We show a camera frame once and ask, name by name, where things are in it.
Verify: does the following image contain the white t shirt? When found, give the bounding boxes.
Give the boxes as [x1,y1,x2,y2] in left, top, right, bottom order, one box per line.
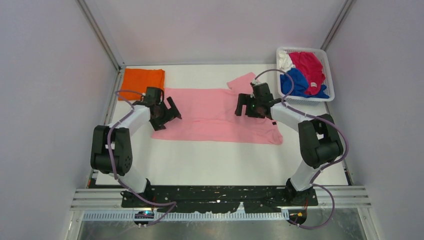
[277,50,296,73]

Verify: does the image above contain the aluminium frame rail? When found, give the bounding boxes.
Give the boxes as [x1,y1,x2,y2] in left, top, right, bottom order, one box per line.
[76,0,126,72]

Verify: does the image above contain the magenta t shirt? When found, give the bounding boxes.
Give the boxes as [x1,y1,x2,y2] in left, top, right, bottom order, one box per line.
[289,51,326,96]

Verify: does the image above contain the white plastic basket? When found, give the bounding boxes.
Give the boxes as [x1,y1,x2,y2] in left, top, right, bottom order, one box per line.
[276,47,335,106]

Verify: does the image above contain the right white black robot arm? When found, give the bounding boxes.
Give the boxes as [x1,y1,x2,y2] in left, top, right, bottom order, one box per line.
[235,83,344,205]

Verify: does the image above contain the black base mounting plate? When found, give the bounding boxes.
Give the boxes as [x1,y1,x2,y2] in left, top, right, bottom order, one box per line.
[120,185,318,214]

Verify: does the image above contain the blue t shirt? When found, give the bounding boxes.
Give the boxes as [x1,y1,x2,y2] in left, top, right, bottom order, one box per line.
[279,68,330,99]

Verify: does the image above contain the white slotted cable duct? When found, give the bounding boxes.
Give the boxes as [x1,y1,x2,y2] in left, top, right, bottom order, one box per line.
[82,210,289,222]

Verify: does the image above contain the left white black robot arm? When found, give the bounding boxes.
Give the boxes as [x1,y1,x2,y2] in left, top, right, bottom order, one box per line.
[90,86,182,207]

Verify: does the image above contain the folded orange t shirt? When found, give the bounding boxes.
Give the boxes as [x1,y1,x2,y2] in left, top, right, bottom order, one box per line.
[121,68,165,93]

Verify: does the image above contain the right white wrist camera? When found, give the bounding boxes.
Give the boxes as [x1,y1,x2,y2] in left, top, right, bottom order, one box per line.
[251,79,261,85]

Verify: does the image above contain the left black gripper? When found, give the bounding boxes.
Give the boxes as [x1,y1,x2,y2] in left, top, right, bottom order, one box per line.
[151,98,181,132]

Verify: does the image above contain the pink t shirt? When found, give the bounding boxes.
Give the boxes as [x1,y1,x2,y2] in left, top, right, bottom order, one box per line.
[151,72,283,145]

